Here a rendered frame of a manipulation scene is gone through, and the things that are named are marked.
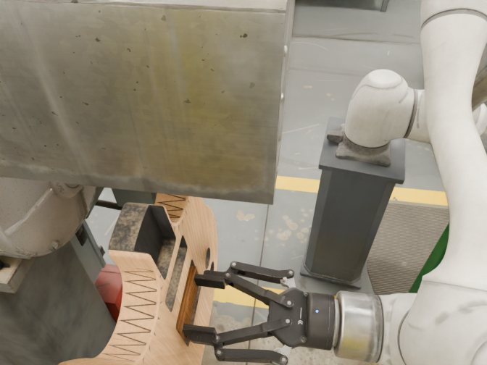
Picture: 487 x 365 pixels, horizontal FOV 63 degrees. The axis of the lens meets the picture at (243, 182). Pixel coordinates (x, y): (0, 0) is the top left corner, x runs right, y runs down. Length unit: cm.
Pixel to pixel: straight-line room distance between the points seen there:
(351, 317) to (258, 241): 144
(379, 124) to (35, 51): 112
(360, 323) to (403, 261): 148
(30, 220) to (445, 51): 62
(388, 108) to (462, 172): 76
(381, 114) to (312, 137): 132
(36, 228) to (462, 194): 50
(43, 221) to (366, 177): 103
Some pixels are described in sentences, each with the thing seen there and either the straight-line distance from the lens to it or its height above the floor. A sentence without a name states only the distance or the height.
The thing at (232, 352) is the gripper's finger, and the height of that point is 107.
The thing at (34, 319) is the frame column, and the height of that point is 89.
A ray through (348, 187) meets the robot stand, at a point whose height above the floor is 61.
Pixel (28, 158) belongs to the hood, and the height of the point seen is 141.
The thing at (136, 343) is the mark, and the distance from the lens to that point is 47.
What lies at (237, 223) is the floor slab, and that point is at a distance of 204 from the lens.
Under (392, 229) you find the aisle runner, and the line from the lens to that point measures 213.
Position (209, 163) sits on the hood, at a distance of 27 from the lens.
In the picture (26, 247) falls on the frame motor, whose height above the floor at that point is 121.
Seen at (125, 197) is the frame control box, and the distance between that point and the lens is 91.
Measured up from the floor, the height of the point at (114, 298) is 62.
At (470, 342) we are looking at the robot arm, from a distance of 40.
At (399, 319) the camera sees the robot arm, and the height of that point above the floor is 113.
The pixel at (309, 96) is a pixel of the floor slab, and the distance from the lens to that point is 291.
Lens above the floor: 161
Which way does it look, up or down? 46 degrees down
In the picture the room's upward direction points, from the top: 1 degrees counter-clockwise
